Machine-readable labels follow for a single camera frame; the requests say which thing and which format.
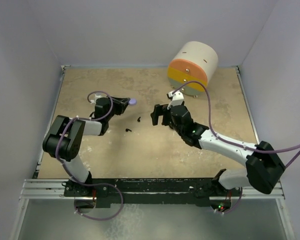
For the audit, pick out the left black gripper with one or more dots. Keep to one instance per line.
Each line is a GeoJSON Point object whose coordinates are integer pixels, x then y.
{"type": "Point", "coordinates": [120, 103]}

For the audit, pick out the round cream drawer cabinet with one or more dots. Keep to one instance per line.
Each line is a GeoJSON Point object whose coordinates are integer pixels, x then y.
{"type": "Point", "coordinates": [196, 61]}

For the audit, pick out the purple earbud charging case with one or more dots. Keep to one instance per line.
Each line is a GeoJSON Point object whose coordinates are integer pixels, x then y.
{"type": "Point", "coordinates": [132, 102]}

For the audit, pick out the aluminium frame rail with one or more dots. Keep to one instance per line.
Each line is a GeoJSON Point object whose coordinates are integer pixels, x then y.
{"type": "Point", "coordinates": [148, 151]}

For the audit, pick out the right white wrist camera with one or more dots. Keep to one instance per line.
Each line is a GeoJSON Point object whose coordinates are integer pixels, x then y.
{"type": "Point", "coordinates": [176, 98]}

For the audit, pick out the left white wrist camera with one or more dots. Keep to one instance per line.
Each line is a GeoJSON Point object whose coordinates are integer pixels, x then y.
{"type": "Point", "coordinates": [95, 98]}

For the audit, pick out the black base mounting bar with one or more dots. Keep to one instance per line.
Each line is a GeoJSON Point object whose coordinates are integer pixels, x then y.
{"type": "Point", "coordinates": [200, 192]}

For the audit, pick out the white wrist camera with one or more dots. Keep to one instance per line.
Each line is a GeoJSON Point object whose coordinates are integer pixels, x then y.
{"type": "Point", "coordinates": [176, 98]}
{"type": "Point", "coordinates": [95, 98]}

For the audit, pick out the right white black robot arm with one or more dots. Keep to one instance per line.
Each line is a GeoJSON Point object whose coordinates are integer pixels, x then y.
{"type": "Point", "coordinates": [262, 166]}

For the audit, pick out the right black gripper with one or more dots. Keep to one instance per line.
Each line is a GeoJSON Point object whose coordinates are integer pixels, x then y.
{"type": "Point", "coordinates": [160, 110]}

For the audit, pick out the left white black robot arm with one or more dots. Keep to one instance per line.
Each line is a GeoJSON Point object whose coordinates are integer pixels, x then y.
{"type": "Point", "coordinates": [64, 137]}

